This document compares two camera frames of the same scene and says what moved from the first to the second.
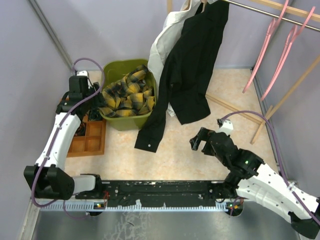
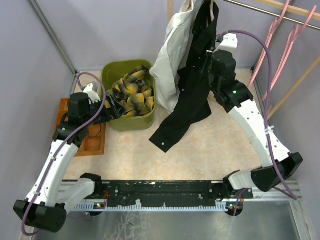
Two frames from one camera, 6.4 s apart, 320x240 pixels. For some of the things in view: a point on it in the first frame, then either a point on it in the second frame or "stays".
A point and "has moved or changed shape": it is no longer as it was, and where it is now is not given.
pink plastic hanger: x=292 y=35 stays
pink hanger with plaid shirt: x=272 y=26 stays
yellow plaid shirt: x=131 y=95 stays
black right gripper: x=203 y=135 → x=204 y=71
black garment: x=186 y=71 has moved or changed shape
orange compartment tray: x=91 y=144 stays
